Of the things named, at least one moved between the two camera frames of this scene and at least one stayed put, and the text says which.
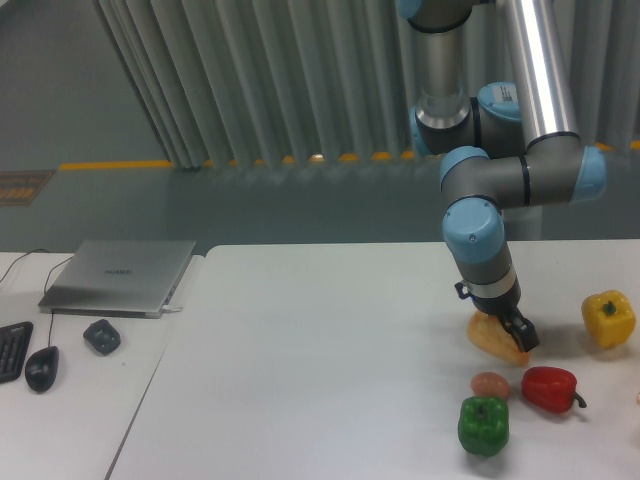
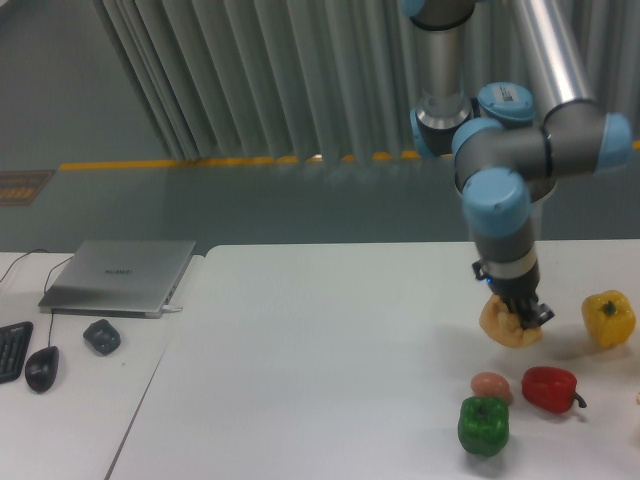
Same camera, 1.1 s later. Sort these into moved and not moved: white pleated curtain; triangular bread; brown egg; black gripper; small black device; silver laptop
Moved: triangular bread; black gripper
Not moved: silver laptop; small black device; white pleated curtain; brown egg
